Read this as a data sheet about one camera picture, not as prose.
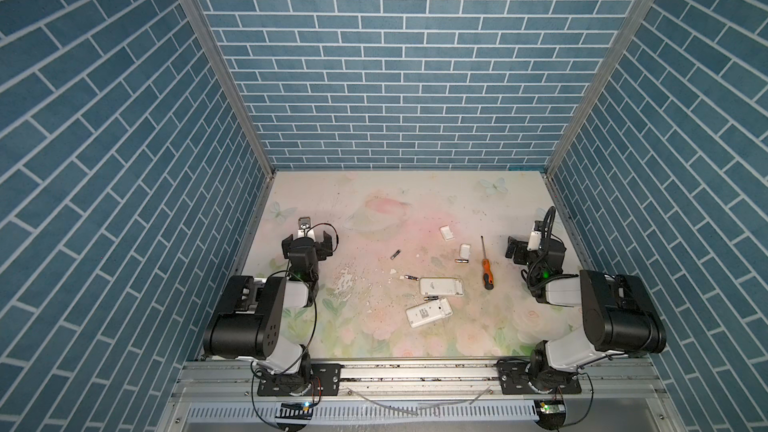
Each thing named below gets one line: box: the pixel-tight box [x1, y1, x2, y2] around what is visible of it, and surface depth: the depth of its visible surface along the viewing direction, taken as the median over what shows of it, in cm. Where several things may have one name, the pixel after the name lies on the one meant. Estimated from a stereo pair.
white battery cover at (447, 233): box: [439, 224, 455, 242], surface depth 104 cm
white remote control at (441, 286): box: [419, 277, 465, 296], surface depth 91 cm
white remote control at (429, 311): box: [406, 298, 454, 328], surface depth 86 cm
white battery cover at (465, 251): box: [459, 243, 471, 259], surface depth 101 cm
